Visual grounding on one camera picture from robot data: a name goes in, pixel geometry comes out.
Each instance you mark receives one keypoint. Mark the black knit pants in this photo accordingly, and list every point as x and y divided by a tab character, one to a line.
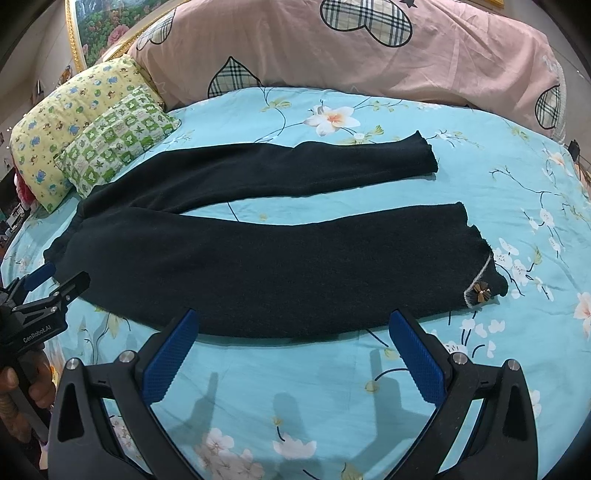
147	254

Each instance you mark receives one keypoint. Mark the green white checkered pillow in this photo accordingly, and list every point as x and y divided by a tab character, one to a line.
117	137

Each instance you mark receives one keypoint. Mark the light blue floral bedsheet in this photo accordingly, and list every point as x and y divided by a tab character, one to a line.
295	222

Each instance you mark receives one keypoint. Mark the yellow cartoon print pillow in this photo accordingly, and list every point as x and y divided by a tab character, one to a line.
50	126

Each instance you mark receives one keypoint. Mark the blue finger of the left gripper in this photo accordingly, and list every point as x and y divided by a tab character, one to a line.
34	279
71	289

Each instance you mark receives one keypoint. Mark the pink plaid-heart duvet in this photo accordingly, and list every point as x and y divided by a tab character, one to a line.
446	52

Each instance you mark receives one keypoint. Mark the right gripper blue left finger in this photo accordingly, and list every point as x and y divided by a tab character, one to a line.
82	441

